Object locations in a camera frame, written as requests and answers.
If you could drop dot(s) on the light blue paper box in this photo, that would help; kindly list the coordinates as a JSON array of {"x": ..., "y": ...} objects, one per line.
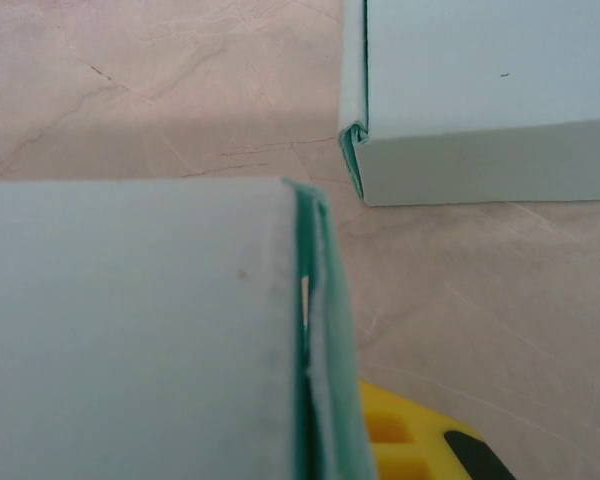
[
  {"x": 130, "y": 325},
  {"x": 480, "y": 75}
]

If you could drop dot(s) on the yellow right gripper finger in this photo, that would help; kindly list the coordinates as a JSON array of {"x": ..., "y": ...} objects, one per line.
[{"x": 405, "y": 450}]

